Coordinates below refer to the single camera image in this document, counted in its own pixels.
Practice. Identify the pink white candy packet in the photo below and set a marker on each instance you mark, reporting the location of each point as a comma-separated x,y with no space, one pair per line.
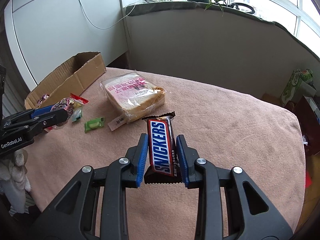
116,123

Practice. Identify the open cardboard box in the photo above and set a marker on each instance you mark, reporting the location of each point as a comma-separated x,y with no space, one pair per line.
73,76

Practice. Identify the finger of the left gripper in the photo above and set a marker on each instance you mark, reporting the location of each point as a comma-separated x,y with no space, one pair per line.
25,117
41,122

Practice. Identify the green candy wrapper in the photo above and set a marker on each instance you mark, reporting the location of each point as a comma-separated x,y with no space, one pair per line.
94,124

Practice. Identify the dark green sill cover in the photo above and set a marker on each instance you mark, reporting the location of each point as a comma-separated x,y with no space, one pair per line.
194,24

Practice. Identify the Snickers bar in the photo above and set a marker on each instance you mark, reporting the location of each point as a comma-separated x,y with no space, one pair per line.
163,159

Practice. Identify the green white tissue box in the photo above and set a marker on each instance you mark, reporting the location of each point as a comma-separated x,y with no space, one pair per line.
300,84

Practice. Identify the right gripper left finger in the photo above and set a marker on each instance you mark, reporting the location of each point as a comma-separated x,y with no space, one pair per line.
72,213

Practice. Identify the packaged sliced bread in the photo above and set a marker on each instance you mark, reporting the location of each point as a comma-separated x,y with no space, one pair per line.
133,95

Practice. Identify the left gloved hand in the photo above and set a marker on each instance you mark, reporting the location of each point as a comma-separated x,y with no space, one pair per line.
14,181

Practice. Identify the red dark dried fruit bag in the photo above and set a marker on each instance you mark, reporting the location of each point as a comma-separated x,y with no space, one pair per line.
42,99

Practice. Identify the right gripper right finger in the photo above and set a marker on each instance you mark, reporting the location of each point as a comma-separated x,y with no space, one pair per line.
230,204

